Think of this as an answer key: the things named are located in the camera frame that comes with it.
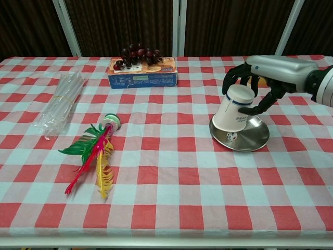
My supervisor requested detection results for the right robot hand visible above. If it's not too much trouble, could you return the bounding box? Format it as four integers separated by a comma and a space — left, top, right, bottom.
222, 55, 320, 116

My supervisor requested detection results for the white paper cup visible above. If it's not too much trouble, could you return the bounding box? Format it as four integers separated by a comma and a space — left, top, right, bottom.
212, 83, 255, 133

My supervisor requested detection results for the colourful feather shuttlecock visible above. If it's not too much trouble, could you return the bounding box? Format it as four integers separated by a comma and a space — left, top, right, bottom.
57, 113, 122, 200

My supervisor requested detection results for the dark brown partition panel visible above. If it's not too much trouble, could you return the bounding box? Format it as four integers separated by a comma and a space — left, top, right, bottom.
173, 0, 305, 57
52, 0, 183, 57
274, 0, 333, 57
0, 0, 83, 61

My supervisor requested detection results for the round stainless steel plate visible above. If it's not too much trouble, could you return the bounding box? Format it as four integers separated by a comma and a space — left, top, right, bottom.
209, 114, 270, 153

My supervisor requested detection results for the blue orange snack box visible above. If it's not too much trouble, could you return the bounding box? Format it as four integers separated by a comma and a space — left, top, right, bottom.
108, 57, 179, 90

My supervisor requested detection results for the purple grape bunch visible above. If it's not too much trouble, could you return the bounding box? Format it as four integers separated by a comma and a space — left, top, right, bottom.
113, 43, 163, 71

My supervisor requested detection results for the red white checkered tablecloth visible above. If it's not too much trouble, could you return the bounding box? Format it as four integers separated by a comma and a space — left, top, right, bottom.
0, 55, 333, 239

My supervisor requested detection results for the clear plastic straw bundle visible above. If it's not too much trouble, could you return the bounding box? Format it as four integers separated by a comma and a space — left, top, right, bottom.
30, 72, 85, 139

